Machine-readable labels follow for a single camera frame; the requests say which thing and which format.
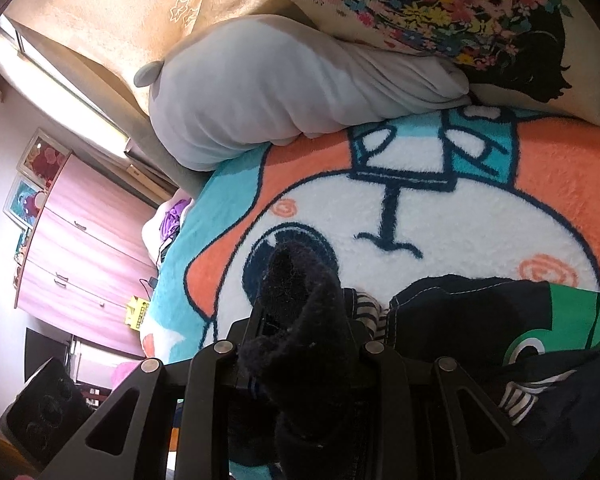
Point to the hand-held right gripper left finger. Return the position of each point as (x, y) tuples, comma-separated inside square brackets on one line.
[(215, 385)]

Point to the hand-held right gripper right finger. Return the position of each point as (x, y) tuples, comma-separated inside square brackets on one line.
[(380, 375)]

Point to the black monitor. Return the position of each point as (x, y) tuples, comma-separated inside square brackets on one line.
[(45, 352)]

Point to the yellow box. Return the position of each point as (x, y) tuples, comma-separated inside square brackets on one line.
[(137, 312)]

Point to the purple and white cloth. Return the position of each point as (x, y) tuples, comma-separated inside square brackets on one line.
[(170, 220)]

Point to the turquoise cartoon print blanket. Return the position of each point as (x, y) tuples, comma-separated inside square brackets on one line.
[(455, 220)]

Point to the pink wooden dresser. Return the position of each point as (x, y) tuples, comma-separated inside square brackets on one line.
[(90, 240)]

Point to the grey plush pillow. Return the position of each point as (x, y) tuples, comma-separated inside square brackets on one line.
[(280, 90)]

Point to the cream floral cushion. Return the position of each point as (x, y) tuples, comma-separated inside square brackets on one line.
[(430, 5)]

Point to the beige embroidered curtain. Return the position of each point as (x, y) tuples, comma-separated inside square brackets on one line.
[(105, 5)]

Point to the blue picture frame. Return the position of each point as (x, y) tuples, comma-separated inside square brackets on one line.
[(25, 202)]

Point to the red flower picture frame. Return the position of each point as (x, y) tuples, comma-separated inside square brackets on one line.
[(42, 157)]

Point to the window frame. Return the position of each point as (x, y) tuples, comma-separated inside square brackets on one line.
[(70, 80)]

